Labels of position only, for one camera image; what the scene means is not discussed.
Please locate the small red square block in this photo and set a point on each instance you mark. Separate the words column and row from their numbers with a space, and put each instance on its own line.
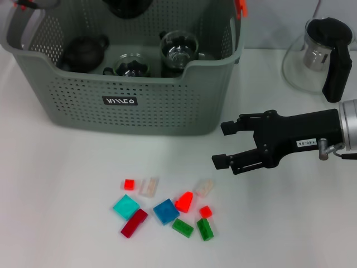
column 206, row 211
column 129, row 184

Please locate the dark red rectangular block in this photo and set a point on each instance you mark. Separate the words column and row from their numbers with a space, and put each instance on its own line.
column 134, row 223

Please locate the black clay teapot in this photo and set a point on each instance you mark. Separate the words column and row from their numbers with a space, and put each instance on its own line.
column 83, row 54

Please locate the blue square block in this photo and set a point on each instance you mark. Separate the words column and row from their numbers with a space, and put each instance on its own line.
column 166, row 211

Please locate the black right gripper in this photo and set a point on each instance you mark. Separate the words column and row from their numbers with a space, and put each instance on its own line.
column 293, row 131

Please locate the flat green rectangular block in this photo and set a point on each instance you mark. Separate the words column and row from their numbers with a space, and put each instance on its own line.
column 182, row 227

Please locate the thick green rectangular block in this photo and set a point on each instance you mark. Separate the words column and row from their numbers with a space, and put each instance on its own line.
column 205, row 229

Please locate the glass teacup black sleeve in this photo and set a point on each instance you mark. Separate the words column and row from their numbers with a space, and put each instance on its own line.
column 131, row 68
column 128, row 9
column 178, row 47
column 170, row 73

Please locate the teal square flat block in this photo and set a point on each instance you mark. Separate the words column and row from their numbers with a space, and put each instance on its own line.
column 126, row 208

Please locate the grey-green perforated storage bin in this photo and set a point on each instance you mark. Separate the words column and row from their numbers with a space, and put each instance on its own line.
column 139, row 117

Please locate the red sloped block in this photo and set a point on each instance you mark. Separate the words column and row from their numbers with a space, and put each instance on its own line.
column 184, row 202

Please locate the clear white plastic block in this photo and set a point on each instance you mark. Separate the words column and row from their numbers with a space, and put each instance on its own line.
column 204, row 187
column 149, row 187

